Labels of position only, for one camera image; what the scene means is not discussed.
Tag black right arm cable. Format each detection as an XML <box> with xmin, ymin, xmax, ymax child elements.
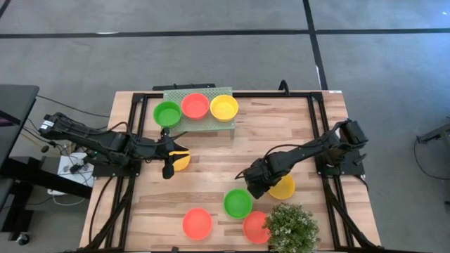
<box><xmin>234</xmin><ymin>121</ymin><xmax>340</xmax><ymax>181</ymax></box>

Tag black side desk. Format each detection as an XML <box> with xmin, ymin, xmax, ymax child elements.
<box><xmin>0</xmin><ymin>84</ymin><xmax>94</xmax><ymax>244</ymax></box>

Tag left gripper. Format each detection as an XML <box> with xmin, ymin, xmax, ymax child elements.
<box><xmin>138</xmin><ymin>138</ymin><xmax>191</xmax><ymax>180</ymax></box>

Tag potted plant white flowers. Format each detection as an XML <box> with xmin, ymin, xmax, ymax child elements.
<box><xmin>263</xmin><ymin>201</ymin><xmax>321</xmax><ymax>253</ymax></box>

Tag black floor cable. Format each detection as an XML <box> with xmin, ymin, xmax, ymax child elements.
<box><xmin>36</xmin><ymin>93</ymin><xmax>111</xmax><ymax>119</ymax></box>

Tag white power box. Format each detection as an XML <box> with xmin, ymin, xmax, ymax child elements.
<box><xmin>47</xmin><ymin>152</ymin><xmax>96</xmax><ymax>197</ymax></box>

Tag pale green perforated shelf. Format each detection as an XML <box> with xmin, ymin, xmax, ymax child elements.
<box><xmin>162</xmin><ymin>86</ymin><xmax>236</xmax><ymax>140</ymax></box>

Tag orange plastic mini bowl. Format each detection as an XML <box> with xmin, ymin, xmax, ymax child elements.
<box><xmin>180</xmin><ymin>92</ymin><xmax>211</xmax><ymax>121</ymax></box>
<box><xmin>181</xmin><ymin>207</ymin><xmax>214</xmax><ymax>242</ymax></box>
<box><xmin>242</xmin><ymin>210</ymin><xmax>272</xmax><ymax>245</ymax></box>

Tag green plastic mini bowl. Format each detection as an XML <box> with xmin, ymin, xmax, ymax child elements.
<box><xmin>223</xmin><ymin>188</ymin><xmax>254</xmax><ymax>220</ymax></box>
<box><xmin>152</xmin><ymin>100</ymin><xmax>183</xmax><ymax>129</ymax></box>

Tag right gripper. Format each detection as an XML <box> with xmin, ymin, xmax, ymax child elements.
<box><xmin>243</xmin><ymin>155</ymin><xmax>293</xmax><ymax>200</ymax></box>

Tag black flat bar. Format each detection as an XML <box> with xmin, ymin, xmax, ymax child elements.
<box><xmin>151</xmin><ymin>83</ymin><xmax>217</xmax><ymax>92</ymax></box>

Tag black aluminium table frame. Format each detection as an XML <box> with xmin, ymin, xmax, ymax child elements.
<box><xmin>79</xmin><ymin>90</ymin><xmax>383</xmax><ymax>253</ymax></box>

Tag yellow plastic mini bowl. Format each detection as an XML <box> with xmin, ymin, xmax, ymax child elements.
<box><xmin>209</xmin><ymin>93</ymin><xmax>240</xmax><ymax>123</ymax></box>
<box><xmin>169</xmin><ymin>150</ymin><xmax>192</xmax><ymax>173</ymax></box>
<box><xmin>268</xmin><ymin>174</ymin><xmax>297</xmax><ymax>201</ymax></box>

